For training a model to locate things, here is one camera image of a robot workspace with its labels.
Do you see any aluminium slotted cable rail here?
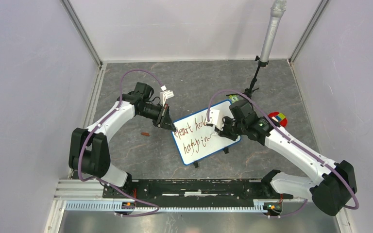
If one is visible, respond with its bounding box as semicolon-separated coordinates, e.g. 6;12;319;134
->
65;200;283;214

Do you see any green owl number toy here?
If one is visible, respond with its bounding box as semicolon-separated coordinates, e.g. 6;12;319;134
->
228;95;240;103

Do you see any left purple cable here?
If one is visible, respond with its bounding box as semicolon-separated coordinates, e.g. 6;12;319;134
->
77;68;166;218

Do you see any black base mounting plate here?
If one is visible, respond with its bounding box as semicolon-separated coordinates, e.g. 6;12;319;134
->
102;179;294;208

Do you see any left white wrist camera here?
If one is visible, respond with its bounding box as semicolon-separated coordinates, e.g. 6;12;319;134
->
159;85;174;106

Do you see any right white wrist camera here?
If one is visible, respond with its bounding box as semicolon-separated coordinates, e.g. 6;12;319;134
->
205;109;223;130

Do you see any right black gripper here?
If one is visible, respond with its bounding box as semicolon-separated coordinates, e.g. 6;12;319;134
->
215;115;246;141

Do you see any silver microphone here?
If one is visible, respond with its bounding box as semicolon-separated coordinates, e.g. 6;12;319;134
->
258;0;287;67

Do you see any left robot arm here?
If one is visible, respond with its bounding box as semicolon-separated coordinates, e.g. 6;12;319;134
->
68;82;176;198

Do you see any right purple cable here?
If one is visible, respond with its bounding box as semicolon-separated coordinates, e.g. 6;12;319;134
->
206;89;360;219

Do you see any black microphone tripod stand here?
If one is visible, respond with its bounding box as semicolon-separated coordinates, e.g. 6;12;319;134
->
243;55;269;98

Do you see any blue framed whiteboard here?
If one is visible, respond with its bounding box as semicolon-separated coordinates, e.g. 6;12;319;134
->
172;108;241;166

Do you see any red plate with blocks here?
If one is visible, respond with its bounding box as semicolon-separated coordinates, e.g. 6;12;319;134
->
268;112;288;127

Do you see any purple cable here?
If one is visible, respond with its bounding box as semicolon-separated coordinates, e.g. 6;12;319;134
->
206;89;360;219
77;68;166;218

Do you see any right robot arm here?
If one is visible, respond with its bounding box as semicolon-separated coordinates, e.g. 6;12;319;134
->
206;100;359;216

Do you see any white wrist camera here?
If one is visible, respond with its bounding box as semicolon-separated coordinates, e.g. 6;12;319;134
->
159;85;174;106
205;109;223;130

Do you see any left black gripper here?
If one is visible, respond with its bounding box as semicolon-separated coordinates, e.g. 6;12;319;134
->
137;102;176;132

